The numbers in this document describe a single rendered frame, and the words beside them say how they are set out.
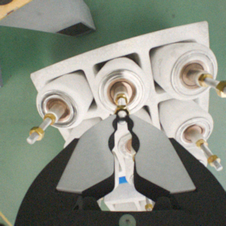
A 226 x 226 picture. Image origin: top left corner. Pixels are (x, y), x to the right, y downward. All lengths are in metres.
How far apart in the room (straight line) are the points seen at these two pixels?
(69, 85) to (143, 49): 0.16
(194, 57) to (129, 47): 0.12
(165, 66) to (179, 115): 0.10
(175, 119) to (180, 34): 0.16
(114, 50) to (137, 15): 0.22
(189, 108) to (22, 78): 0.56
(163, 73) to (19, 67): 0.51
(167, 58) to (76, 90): 0.16
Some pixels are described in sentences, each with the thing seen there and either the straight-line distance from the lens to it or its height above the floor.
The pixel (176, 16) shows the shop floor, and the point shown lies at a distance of 0.49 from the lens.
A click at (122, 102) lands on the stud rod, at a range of 0.16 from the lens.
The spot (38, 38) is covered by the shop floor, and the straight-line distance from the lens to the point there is 0.53.
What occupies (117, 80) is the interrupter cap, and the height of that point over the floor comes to 0.25.
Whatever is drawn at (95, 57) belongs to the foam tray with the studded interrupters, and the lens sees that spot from 0.28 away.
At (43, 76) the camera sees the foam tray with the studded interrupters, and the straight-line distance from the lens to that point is 0.32.
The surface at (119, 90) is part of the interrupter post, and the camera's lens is 0.19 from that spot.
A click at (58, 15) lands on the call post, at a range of 0.23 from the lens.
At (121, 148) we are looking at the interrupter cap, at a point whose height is 0.25.
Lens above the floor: 0.45
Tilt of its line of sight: 62 degrees down
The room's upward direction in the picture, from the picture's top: 176 degrees counter-clockwise
